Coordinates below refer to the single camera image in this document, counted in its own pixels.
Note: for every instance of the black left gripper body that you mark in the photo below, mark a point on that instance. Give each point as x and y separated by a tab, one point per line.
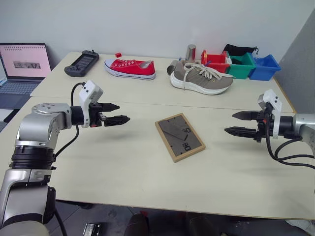
94	115

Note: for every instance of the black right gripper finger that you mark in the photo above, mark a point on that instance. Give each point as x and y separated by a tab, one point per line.
243	132
246	115

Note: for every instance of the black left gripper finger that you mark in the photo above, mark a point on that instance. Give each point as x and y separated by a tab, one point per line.
116	120
110	107

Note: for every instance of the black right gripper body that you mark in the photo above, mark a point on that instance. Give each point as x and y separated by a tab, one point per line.
265	130

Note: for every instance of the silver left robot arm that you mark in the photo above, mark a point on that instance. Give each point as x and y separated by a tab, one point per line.
32	127

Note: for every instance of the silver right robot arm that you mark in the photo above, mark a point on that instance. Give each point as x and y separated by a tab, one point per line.
304	125

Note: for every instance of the laptop with pink screen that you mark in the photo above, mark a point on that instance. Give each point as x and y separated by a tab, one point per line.
22	64

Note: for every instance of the red canvas sneaker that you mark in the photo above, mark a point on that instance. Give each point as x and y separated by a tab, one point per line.
130	67

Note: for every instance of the green plastic bin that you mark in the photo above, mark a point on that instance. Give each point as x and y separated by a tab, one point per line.
242	67

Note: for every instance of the blue plastic bin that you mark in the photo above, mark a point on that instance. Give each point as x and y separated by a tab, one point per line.
264	70

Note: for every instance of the black handheld game controller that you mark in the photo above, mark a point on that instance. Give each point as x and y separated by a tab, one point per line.
82	62

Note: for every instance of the small red block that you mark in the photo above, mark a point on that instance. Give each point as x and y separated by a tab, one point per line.
118	54

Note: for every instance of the taupe sneaker with white sole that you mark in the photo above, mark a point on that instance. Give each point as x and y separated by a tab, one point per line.
199	78

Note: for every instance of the red plastic bin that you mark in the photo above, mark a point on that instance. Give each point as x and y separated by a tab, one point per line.
217	60

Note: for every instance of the wooden framed rectangular clock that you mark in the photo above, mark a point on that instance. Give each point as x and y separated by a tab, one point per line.
178	137

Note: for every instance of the grey partition panel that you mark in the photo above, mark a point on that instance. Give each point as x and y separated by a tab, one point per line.
299	64

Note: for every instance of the silver metal can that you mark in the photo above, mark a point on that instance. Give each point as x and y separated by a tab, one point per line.
190	52

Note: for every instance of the dark rounded shape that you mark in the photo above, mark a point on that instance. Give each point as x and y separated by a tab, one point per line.
136	225

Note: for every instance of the small metal box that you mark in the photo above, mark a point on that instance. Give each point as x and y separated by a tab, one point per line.
93	229

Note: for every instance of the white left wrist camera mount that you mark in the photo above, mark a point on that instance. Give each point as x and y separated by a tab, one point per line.
90	91

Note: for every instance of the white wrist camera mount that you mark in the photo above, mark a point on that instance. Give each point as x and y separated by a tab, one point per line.
90	91
275	103

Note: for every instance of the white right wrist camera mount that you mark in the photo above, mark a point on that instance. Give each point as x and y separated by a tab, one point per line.
275	103

